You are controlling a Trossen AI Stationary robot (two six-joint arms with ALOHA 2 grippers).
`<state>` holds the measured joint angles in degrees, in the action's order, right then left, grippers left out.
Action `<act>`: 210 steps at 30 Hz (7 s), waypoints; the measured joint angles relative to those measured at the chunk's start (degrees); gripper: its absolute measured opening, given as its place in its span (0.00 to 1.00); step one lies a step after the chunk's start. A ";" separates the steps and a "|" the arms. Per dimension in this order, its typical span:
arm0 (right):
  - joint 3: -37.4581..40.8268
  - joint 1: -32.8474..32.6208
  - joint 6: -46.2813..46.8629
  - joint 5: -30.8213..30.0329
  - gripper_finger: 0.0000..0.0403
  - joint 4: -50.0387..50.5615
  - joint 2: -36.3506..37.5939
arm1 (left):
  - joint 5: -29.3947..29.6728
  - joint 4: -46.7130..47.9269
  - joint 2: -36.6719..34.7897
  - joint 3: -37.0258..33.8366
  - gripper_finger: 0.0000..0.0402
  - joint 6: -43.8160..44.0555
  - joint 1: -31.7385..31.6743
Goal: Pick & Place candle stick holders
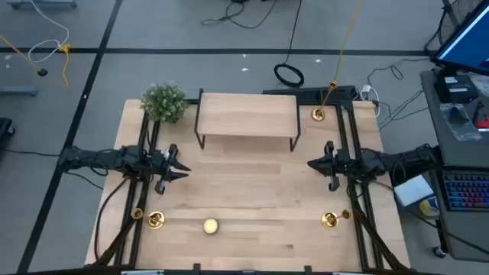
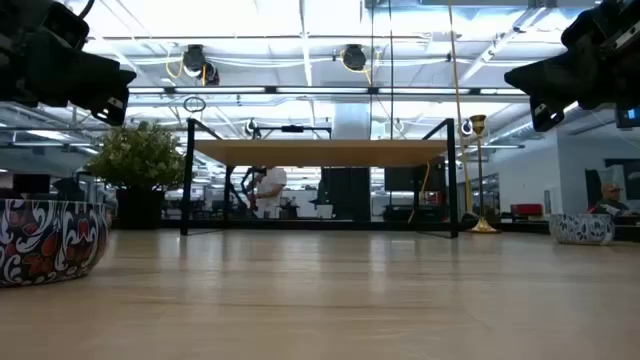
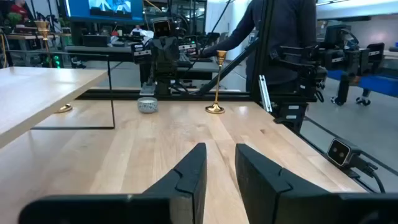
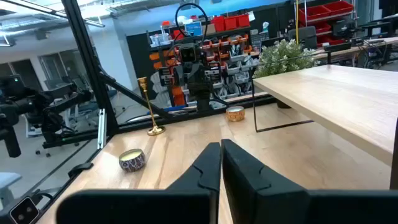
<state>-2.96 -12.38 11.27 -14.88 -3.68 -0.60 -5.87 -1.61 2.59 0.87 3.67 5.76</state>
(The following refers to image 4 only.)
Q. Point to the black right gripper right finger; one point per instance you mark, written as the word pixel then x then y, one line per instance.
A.
pixel 280 205

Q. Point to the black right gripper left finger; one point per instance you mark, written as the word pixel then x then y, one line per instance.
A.
pixel 174 205

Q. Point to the orange patterned candle tin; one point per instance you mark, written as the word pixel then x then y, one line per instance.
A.
pixel 235 115

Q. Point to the purple patterned candle tin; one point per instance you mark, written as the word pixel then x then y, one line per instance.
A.
pixel 132 163

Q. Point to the tall gold candlestick holder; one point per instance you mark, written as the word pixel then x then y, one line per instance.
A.
pixel 155 130

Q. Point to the parts bin shelving rack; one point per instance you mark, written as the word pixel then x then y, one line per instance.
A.
pixel 233 59

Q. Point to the blue sign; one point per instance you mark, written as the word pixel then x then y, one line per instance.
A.
pixel 194 28

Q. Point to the red storage bin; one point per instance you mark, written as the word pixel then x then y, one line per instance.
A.
pixel 230 23
pixel 243 20
pixel 218 24

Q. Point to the small artificial potted plant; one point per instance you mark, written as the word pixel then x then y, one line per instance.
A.
pixel 280 59

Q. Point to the black table edge clamp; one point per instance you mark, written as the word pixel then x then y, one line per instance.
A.
pixel 79 169

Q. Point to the raised wooden shelf black legs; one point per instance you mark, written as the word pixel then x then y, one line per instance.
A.
pixel 342 99

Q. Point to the rack with red bins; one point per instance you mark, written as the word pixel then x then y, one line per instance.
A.
pixel 314 12

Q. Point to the black background robot station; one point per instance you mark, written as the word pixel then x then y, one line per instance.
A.
pixel 46 109

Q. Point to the background wooden desk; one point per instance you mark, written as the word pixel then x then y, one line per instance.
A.
pixel 357 46

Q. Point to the silver frame strip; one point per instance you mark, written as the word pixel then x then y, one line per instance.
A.
pixel 101 130

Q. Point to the black aluminium table frame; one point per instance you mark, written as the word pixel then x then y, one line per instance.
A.
pixel 90 68

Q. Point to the black table level camera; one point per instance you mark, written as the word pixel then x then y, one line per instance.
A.
pixel 23 213

